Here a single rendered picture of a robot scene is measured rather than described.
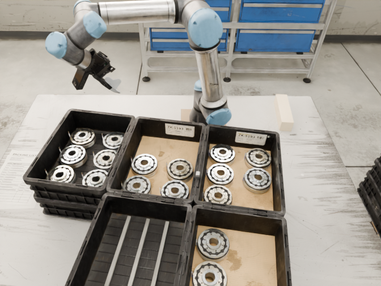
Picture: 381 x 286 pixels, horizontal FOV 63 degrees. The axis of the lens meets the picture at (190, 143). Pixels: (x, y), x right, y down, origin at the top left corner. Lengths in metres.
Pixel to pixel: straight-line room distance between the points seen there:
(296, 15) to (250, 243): 2.36
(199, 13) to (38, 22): 3.26
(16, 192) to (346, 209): 1.38
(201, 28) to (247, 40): 1.99
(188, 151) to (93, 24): 0.61
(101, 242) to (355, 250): 0.92
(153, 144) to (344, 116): 2.16
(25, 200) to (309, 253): 1.14
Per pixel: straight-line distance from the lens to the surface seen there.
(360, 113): 3.26
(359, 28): 4.44
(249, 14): 2.98
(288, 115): 1.69
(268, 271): 1.06
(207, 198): 1.12
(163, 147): 1.33
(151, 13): 1.22
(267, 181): 1.21
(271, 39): 3.12
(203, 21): 1.11
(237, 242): 1.09
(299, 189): 1.44
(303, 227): 1.33
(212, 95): 1.30
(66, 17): 4.09
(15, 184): 1.54
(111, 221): 1.14
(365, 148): 2.90
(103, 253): 1.08
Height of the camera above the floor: 1.78
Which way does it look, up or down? 45 degrees down
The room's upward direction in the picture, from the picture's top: 2 degrees clockwise
